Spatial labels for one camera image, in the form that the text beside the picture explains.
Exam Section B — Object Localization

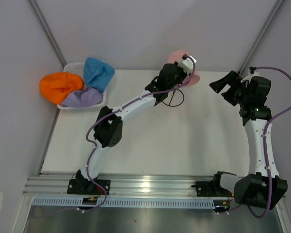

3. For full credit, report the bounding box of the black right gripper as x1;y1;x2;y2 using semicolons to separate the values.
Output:
209;71;250;107

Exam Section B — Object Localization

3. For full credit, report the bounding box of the pink bucket hat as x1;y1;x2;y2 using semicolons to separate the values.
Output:
167;50;200;87

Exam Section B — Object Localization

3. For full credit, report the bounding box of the blue bucket hat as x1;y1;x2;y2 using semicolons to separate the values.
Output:
83;57;115;93

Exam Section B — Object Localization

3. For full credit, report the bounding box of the lavender bucket hat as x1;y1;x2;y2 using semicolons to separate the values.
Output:
60;87;103;108

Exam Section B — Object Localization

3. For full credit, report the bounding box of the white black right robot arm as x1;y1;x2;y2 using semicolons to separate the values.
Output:
210;71;288;210

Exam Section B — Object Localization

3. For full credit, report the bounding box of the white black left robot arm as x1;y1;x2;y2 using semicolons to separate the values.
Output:
75;56;196;195

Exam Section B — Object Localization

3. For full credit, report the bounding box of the white perforated plastic basket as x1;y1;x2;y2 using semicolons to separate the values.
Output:
57;58;115;110

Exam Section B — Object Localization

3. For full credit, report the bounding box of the orange bucket hat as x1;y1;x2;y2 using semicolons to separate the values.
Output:
39;71;84;104

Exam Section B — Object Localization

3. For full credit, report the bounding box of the black wire hat stand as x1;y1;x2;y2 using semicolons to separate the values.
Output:
163;89;185;107

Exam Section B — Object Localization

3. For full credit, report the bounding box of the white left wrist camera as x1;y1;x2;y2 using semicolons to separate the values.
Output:
178;54;197;74

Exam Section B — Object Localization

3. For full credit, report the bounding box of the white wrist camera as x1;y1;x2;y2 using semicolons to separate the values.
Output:
178;54;197;74
241;67;261;83

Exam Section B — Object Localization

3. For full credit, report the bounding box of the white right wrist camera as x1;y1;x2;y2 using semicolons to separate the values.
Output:
241;67;261;83

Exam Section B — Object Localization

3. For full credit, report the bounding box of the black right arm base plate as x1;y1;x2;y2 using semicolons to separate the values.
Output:
192;181;231;198

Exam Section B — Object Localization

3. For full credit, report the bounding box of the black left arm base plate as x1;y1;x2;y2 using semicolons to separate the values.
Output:
67;179;111;196

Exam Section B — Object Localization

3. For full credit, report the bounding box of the white slotted cable duct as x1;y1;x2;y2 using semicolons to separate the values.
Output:
32;196;215;209

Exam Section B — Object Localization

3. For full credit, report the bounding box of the aluminium mounting rail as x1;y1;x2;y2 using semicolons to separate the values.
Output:
22;172;287;200

